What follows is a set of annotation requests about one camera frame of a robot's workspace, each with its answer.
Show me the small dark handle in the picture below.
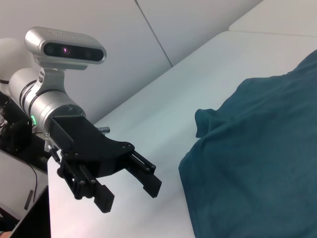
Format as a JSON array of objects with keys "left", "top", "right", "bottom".
[{"left": 24, "top": 190, "right": 35, "bottom": 211}]

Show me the black flat panel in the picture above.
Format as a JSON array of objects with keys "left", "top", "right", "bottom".
[{"left": 0, "top": 185, "right": 52, "bottom": 238}]

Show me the black metal robot frame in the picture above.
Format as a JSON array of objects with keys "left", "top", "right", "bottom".
[{"left": 0, "top": 91, "right": 52, "bottom": 172}]

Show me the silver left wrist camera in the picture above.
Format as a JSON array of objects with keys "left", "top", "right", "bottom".
[{"left": 24, "top": 26, "right": 107, "bottom": 96}]

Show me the teal blue t-shirt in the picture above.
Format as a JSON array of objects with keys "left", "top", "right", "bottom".
[{"left": 178, "top": 49, "right": 317, "bottom": 238}]

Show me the white cabinet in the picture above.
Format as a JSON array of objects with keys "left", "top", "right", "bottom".
[{"left": 0, "top": 148, "right": 49, "bottom": 222}]

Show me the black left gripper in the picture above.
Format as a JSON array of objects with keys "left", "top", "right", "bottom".
[{"left": 49, "top": 115, "right": 163, "bottom": 214}]

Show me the thin black cable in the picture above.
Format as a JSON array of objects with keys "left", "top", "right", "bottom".
[{"left": 29, "top": 163, "right": 39, "bottom": 198}]

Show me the dark cable with metal plug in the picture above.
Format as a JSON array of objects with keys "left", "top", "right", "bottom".
[{"left": 44, "top": 133, "right": 62, "bottom": 163}]

